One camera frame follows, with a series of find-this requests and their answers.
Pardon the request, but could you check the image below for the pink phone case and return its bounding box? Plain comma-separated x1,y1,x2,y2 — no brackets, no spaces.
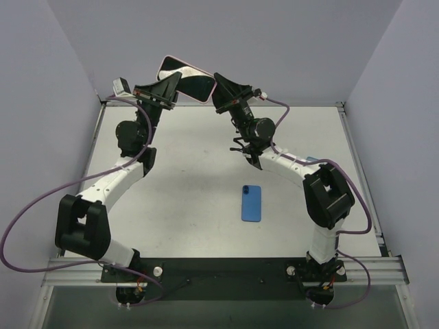
156,54,218,103

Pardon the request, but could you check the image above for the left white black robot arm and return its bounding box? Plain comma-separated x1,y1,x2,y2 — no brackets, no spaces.
55,72,182,282

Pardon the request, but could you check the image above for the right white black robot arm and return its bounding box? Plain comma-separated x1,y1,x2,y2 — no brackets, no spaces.
212,73,355,265

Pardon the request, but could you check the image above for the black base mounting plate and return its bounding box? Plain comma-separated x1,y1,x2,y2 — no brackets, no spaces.
101,258,347,304

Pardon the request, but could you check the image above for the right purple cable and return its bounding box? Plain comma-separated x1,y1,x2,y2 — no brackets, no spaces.
267,95,373,309

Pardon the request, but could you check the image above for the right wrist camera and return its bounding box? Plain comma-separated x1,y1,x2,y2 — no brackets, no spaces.
253,88,268,101

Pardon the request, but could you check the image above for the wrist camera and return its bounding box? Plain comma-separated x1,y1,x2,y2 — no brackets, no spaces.
112,77,132,97
253,88,268,101

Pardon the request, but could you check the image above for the aluminium left frame rail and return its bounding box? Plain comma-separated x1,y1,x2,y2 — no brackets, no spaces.
57,102,107,257

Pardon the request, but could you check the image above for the aluminium frame rail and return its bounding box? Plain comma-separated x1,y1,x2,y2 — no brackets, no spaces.
106,99,345,108
337,103,394,257
57,102,107,257
43,256,410,287

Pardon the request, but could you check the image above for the aluminium back frame rail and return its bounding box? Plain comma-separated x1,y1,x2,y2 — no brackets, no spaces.
106,99,345,108

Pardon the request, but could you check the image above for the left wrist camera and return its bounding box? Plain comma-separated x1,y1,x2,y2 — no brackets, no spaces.
112,77,132,97

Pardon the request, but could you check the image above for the aluminium right frame rail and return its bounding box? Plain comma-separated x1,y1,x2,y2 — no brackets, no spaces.
337,103,394,257

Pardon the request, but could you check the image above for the aluminium front frame rail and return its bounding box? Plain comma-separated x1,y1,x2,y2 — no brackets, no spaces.
43,256,410,287

